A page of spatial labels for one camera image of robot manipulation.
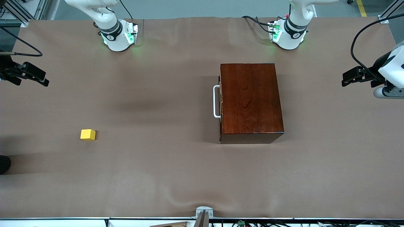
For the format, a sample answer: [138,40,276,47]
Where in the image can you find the brown wooden board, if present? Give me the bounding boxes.
[149,221,190,227]

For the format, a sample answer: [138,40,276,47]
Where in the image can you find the brown table cover sheet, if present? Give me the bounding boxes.
[0,16,404,219]

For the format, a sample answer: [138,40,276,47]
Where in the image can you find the grey metal clamp bracket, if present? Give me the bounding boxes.
[195,207,214,227]

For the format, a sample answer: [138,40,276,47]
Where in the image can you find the dark brown wooden cabinet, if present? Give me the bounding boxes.
[219,63,285,145]

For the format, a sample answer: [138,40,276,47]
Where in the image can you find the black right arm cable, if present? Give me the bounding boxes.
[0,27,43,57]

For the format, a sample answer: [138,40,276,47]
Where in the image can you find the black right base cable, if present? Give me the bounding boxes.
[119,0,133,19]

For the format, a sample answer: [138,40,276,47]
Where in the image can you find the black left camera mount plate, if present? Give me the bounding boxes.
[380,83,404,94]

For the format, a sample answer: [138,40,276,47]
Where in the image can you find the yellow floor tape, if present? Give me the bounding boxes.
[356,0,368,17]

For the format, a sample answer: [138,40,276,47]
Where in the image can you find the wooden drawer with white handle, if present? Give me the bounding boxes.
[213,75,223,141]

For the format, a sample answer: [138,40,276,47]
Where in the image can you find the yellow block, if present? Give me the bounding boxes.
[80,129,96,141]

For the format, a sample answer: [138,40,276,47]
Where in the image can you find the black round object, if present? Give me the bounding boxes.
[0,155,11,175]

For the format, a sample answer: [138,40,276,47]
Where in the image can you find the black left base cables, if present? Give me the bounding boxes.
[241,15,276,34]

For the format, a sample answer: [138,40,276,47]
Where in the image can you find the aluminium frame profile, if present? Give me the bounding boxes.
[378,0,404,24]
[0,0,48,27]

